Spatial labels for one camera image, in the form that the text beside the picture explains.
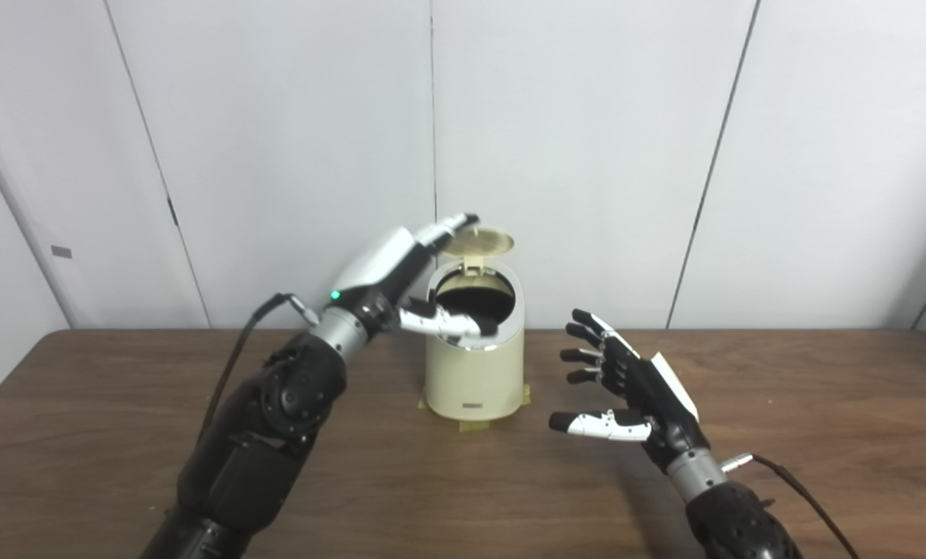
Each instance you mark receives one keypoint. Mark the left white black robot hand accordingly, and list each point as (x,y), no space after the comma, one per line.
(373,268)

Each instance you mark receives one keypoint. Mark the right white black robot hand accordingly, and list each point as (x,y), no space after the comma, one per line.
(660,411)

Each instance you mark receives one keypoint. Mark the cream round bin lid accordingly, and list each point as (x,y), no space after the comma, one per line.
(482,242)

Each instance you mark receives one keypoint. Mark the cream-colored cylindrical bin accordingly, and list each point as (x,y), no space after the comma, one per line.
(474,376)

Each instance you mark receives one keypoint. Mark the black wall panel hinge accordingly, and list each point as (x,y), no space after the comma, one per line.
(172,211)

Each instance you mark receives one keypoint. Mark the small gray wall label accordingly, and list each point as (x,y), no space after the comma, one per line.
(61,252)

